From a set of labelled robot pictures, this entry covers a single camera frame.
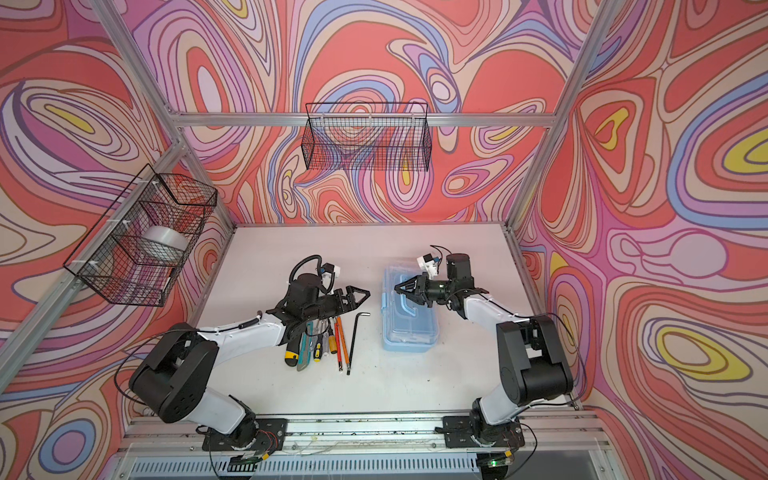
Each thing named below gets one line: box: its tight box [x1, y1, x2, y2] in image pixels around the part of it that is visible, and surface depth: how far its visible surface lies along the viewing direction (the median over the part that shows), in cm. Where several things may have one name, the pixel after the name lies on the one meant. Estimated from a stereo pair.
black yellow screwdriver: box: [313, 334, 323, 363], surface depth 88 cm
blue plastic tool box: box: [381, 257, 439, 353], surface depth 83 cm
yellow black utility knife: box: [284, 333, 301, 367], surface depth 87 cm
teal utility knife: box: [297, 321, 318, 372], surface depth 88 cm
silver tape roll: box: [143, 226, 189, 251], surface depth 75 cm
